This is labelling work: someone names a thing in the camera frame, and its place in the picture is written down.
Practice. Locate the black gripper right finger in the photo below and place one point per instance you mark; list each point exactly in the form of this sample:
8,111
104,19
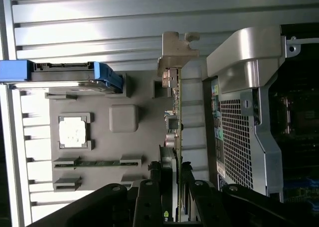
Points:
207,204

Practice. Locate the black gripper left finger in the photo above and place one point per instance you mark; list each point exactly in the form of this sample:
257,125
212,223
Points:
149,204

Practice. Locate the green RAM stick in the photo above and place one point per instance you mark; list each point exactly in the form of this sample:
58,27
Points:
99,163

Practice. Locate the grey parts rack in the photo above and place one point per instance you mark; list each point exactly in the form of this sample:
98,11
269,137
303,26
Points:
104,137

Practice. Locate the silver CPU chip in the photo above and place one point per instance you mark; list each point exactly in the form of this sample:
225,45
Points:
72,132

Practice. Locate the open PC case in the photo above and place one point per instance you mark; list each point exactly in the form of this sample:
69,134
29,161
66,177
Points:
249,62

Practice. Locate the hard disk with blue bracket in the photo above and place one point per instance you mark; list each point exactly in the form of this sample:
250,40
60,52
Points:
64,74

